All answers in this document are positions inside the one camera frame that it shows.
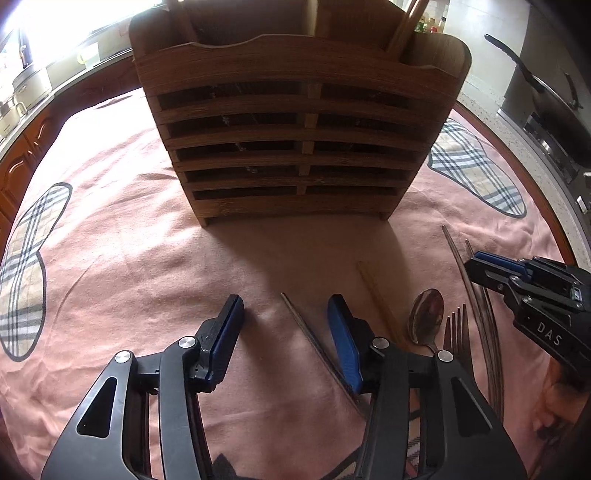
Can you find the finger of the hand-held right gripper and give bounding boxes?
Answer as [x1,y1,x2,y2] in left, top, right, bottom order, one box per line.
[475,250,533,278]
[464,258,519,296]

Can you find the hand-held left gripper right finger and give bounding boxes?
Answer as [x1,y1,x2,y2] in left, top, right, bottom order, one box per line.
[326,294,527,480]

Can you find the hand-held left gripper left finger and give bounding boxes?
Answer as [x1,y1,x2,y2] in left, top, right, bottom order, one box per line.
[41,294,245,480]

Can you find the gold metal chopstick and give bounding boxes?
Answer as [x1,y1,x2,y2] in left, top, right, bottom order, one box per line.
[280,292,368,416]

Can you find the wooden utensil holder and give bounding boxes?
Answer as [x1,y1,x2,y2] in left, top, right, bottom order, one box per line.
[128,0,472,228]

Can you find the light wooden chopsticks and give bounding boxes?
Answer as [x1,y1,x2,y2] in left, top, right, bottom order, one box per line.
[358,261,407,344]

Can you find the silver spoon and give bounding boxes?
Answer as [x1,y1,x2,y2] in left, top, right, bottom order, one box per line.
[407,288,445,356]

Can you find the silver fork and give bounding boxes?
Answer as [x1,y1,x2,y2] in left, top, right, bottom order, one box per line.
[443,305,474,376]

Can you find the pink plaid-heart blanket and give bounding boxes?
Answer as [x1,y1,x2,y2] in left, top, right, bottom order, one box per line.
[0,85,591,480]

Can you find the gas stove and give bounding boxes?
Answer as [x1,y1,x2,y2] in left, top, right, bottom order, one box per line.
[523,113,581,182]

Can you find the black wok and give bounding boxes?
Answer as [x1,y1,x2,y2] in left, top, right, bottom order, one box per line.
[484,34,591,172]

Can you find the sauce bottles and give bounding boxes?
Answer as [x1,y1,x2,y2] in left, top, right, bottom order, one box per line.
[414,15,447,36]

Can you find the wooden lower cabinets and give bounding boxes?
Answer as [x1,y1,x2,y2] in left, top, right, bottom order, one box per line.
[0,105,62,234]

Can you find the large white cooker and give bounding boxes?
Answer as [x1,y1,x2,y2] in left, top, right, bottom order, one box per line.
[11,65,52,108]

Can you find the large kitchen window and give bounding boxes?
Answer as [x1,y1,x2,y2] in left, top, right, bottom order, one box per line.
[0,0,158,61]

